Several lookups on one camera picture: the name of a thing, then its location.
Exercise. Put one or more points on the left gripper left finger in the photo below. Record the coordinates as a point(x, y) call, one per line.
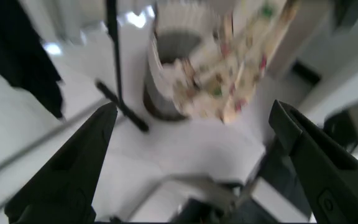
point(70, 193)

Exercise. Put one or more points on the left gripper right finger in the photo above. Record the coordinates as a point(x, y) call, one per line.
point(346, 189)

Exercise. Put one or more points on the black t-shirt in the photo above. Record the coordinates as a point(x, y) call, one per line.
point(17, 56)

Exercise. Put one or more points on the cream printed garment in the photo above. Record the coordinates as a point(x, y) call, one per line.
point(238, 71)

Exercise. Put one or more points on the white laundry basket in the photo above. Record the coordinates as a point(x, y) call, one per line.
point(166, 81)

